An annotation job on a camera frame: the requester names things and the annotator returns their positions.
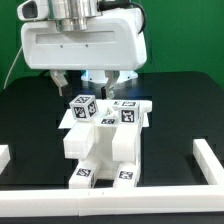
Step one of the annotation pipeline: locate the grey braided cable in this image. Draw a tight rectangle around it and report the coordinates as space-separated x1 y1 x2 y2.
98 0 148 36

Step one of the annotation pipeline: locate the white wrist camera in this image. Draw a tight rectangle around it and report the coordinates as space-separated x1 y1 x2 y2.
17 0 52 21

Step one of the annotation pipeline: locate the white chair back frame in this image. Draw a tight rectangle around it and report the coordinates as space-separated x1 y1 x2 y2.
61 95 152 162

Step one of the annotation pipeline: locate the white part at left edge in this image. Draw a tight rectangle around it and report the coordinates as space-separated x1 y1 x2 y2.
0 145 10 174

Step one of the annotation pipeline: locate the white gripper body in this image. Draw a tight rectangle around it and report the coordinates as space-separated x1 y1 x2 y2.
21 8 147 71

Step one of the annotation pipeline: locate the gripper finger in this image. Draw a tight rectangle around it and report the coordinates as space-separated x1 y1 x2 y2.
50 70 69 96
101 71 120 99

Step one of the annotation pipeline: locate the white U-shaped obstacle fence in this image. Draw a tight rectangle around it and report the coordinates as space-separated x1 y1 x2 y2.
0 139 224 217

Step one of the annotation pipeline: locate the white tagged cube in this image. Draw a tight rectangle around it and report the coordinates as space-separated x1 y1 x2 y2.
69 95 98 121
118 100 140 124

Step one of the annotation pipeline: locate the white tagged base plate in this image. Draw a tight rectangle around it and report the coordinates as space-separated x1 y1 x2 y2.
59 109 149 129

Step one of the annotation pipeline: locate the white cable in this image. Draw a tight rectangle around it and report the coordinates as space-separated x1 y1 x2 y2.
3 46 24 90

